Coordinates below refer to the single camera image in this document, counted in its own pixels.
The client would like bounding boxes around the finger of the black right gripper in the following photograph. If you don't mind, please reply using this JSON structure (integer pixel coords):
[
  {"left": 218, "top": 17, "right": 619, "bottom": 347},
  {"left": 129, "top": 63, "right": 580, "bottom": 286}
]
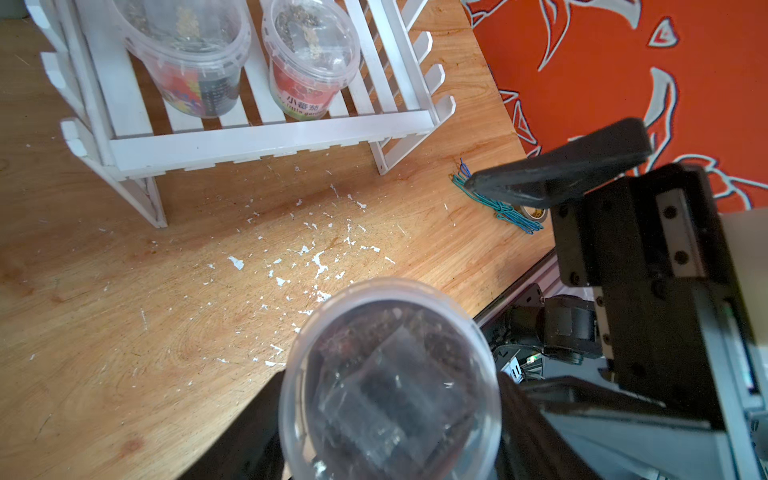
[{"left": 465, "top": 118, "right": 653, "bottom": 209}]

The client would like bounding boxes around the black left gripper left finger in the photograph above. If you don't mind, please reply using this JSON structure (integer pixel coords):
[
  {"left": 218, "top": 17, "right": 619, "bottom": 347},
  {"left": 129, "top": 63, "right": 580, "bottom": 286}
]
[{"left": 180, "top": 371, "right": 285, "bottom": 479}]

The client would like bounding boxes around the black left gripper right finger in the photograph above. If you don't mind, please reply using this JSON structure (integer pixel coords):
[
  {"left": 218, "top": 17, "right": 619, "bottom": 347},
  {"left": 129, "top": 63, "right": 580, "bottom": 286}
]
[{"left": 495, "top": 373, "right": 598, "bottom": 480}]

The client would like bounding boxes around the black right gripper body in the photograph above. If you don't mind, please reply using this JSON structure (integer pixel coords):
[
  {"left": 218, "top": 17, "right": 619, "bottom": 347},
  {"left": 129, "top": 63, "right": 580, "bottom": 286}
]
[{"left": 550, "top": 163, "right": 768, "bottom": 430}]

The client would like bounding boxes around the small clear cup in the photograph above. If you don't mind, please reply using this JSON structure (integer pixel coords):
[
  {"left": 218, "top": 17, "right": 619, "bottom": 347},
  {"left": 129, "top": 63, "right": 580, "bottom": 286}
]
[
  {"left": 105, "top": 0, "right": 252, "bottom": 119},
  {"left": 279, "top": 278, "right": 502, "bottom": 479},
  {"left": 261, "top": 0, "right": 361, "bottom": 121}
]

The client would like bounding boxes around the white slatted two-tier shelf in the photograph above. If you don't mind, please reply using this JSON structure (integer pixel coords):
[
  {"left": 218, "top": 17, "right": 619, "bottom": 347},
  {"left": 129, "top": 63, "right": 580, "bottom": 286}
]
[{"left": 26, "top": 1, "right": 456, "bottom": 228}]

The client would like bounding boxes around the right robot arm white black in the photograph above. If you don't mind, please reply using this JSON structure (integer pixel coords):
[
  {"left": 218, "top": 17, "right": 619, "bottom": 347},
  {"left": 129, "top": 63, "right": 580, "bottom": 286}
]
[{"left": 459, "top": 118, "right": 767, "bottom": 479}]

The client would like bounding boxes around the green cable tie bundle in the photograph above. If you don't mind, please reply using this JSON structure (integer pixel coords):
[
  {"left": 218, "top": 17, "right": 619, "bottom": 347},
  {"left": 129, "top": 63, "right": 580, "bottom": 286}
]
[{"left": 451, "top": 158, "right": 547, "bottom": 235}]

